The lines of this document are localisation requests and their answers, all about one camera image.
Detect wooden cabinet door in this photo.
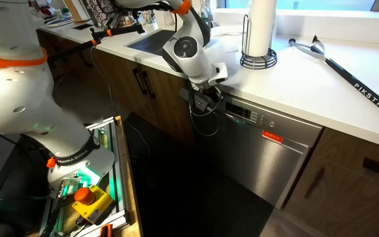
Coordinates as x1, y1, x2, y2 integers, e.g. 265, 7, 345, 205
92, 49, 144, 123
139, 64, 197, 147
284, 154, 379, 237

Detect red magnet sign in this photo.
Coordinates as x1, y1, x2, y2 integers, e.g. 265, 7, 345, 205
262, 130, 283, 145

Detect stainless steel dishwasher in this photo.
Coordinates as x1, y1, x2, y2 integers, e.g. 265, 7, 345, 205
194, 93, 323, 210

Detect sink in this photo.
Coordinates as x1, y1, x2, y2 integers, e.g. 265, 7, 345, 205
125, 29, 177, 56

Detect white paper towel roll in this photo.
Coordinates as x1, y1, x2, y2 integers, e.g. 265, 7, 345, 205
247, 0, 277, 57

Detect dishwasher door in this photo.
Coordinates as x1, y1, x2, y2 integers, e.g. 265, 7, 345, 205
196, 95, 323, 209

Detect clear bottle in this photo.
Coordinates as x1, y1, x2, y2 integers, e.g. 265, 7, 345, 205
199, 0, 217, 28

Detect drinking glass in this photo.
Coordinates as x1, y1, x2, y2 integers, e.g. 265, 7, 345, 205
164, 11, 176, 26

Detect glass jar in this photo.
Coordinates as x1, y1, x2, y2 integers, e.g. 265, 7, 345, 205
141, 10, 154, 25

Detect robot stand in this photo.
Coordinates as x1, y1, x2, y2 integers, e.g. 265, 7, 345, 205
39, 115, 144, 237

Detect window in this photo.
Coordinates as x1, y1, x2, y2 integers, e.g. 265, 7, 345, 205
216, 0, 379, 13

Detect patterned bag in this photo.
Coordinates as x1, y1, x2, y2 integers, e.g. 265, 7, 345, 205
84, 0, 126, 30

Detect black reacher grabber tool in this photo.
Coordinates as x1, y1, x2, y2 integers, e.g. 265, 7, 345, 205
289, 35, 379, 125

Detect wooden drawer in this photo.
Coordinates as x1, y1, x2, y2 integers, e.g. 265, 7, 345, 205
313, 127, 379, 191

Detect black phone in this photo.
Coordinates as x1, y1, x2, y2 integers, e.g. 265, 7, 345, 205
71, 23, 95, 31

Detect yellow emergency stop box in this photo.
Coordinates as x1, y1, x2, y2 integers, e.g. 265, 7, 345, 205
71, 185, 116, 226

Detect plate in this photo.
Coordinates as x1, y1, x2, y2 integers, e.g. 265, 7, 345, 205
44, 16, 75, 27

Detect orange clamp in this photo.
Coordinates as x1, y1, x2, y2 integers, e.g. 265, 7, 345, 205
100, 223, 113, 237

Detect black wire towel holder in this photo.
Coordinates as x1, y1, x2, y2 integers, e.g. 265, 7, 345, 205
240, 14, 278, 70

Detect dark cabinet door handle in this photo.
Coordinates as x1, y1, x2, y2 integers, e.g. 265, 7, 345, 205
304, 167, 325, 199
142, 71, 157, 99
133, 67, 148, 96

